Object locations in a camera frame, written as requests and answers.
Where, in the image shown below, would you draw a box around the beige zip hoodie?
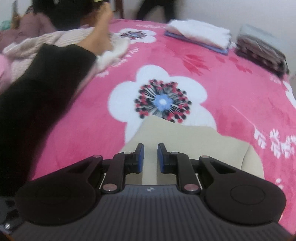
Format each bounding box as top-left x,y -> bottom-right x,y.
122,116 -> 264,186

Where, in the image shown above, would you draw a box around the pink floral blanket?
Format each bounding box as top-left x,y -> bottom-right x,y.
31,20 -> 295,232

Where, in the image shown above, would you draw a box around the person left leg black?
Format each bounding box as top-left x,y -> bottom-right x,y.
0,3 -> 115,197

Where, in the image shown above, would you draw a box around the folded purple cloth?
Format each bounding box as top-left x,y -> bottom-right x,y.
164,31 -> 230,56

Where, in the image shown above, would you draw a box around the folded white towel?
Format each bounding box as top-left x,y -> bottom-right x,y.
166,20 -> 231,50

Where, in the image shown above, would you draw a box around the folded grey brown blankets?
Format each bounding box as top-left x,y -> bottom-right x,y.
236,25 -> 290,78

